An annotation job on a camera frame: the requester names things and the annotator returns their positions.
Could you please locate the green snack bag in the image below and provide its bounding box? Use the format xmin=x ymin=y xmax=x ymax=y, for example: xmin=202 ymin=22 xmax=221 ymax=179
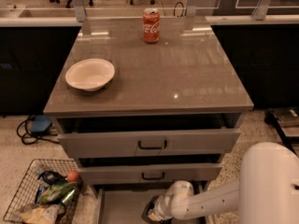
xmin=38 ymin=182 xmax=77 ymax=204

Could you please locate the red coca-cola can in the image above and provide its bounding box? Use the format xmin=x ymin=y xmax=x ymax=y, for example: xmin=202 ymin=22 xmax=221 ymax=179
xmin=143 ymin=8 xmax=160 ymax=44

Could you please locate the black snack packet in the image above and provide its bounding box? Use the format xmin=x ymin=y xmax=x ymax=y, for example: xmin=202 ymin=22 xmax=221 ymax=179
xmin=38 ymin=171 xmax=66 ymax=185

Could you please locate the green soda can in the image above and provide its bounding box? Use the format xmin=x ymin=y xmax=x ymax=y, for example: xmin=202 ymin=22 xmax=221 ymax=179
xmin=61 ymin=189 xmax=76 ymax=206

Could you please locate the orange round fruit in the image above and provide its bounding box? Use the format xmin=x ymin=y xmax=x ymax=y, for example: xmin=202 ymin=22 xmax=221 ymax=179
xmin=66 ymin=170 xmax=78 ymax=182

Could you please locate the black wire basket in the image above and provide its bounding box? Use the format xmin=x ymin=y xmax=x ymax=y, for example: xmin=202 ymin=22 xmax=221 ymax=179
xmin=3 ymin=159 xmax=82 ymax=224

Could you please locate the blue foot pedal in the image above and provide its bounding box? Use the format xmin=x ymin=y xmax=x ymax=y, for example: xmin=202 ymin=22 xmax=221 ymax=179
xmin=30 ymin=115 xmax=52 ymax=135

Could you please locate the dark blue rxbar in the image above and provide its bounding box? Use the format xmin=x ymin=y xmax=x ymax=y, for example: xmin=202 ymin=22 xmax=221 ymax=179
xmin=147 ymin=201 xmax=157 ymax=216

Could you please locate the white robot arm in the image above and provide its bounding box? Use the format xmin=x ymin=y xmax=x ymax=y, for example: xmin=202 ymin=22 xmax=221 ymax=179
xmin=147 ymin=142 xmax=299 ymax=224

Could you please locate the bottom grey drawer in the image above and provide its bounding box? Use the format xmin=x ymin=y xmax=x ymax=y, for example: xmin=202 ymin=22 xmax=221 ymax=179
xmin=93 ymin=184 xmax=215 ymax=224

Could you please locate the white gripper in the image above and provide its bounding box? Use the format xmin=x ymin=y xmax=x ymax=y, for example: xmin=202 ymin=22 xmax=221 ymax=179
xmin=148 ymin=195 xmax=172 ymax=222

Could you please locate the top grey drawer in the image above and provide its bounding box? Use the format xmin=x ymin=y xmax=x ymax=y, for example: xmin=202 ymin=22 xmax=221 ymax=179
xmin=58 ymin=129 xmax=240 ymax=158

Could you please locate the grey drawer cabinet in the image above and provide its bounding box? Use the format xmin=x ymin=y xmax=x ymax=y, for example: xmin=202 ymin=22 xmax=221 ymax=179
xmin=42 ymin=17 xmax=254 ymax=224

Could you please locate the white paper bowl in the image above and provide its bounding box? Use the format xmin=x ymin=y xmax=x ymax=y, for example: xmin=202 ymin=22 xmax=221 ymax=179
xmin=65 ymin=59 xmax=115 ymax=91

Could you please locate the grey drawer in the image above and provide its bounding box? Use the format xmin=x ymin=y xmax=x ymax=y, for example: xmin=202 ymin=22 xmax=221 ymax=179
xmin=78 ymin=163 xmax=221 ymax=185
xmin=58 ymin=129 xmax=240 ymax=158
xmin=93 ymin=184 xmax=215 ymax=224

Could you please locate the middle grey drawer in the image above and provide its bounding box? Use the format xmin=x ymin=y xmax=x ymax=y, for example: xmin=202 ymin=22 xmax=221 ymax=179
xmin=78 ymin=163 xmax=221 ymax=185

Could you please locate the yellow snack bag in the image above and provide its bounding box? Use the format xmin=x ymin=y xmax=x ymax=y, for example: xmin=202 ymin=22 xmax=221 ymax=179
xmin=20 ymin=204 xmax=60 ymax=224

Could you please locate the black cart frame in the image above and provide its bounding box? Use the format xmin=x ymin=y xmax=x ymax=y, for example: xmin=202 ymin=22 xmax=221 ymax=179
xmin=264 ymin=106 xmax=299 ymax=152

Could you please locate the black floor cable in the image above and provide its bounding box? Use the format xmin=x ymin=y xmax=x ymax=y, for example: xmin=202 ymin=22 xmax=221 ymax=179
xmin=15 ymin=115 xmax=60 ymax=146

